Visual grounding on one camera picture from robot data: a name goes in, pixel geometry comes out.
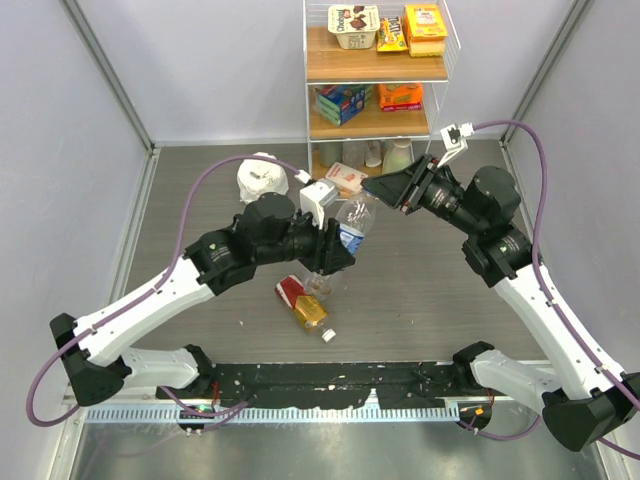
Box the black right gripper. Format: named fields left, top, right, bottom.
left=362, top=153, right=485, bottom=237

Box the clear Pepsi bottle blue label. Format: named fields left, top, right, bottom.
left=302, top=191, right=376, bottom=301

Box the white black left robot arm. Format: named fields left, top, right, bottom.
left=50, top=193, right=355, bottom=407

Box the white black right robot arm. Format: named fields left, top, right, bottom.
left=362, top=155, right=639, bottom=452

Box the white green bottle on shelf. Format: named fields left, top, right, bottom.
left=382, top=138, right=413, bottom=174

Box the amber drink bottle red label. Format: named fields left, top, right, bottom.
left=274, top=275, right=337, bottom=343

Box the white red tissue box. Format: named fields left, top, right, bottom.
left=324, top=162, right=369, bottom=194

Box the clear plastic cup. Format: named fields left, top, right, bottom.
left=342, top=141, right=366, bottom=168

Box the pale green cup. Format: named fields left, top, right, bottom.
left=318, top=142, right=343, bottom=167

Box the orange cracker box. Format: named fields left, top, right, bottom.
left=378, top=83, right=423, bottom=112

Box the blue green box pack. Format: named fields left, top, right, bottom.
left=315, top=84, right=373, bottom=127

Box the white crumpled paper bag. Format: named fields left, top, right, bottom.
left=236, top=159, right=289, bottom=204

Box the yellow candy bag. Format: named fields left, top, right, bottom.
left=376, top=16, right=408, bottom=53

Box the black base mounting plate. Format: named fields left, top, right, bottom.
left=174, top=362, right=489, bottom=410

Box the orange yellow sponge pack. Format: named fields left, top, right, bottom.
left=404, top=4, right=448, bottom=58

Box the white chocolate yogurt tub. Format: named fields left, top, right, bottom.
left=327, top=4, right=380, bottom=50

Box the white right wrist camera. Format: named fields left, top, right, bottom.
left=437, top=123, right=474, bottom=168

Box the white wire wooden shelf rack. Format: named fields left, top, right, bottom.
left=302, top=1, right=461, bottom=179

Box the slotted grey cable duct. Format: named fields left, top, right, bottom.
left=85, top=403, right=460, bottom=425

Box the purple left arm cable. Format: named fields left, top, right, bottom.
left=25, top=153, right=312, bottom=427

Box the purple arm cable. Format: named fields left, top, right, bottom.
left=25, top=153, right=312, bottom=427
left=457, top=119, right=640, bottom=461

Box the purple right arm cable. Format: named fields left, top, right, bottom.
left=457, top=119, right=640, bottom=461

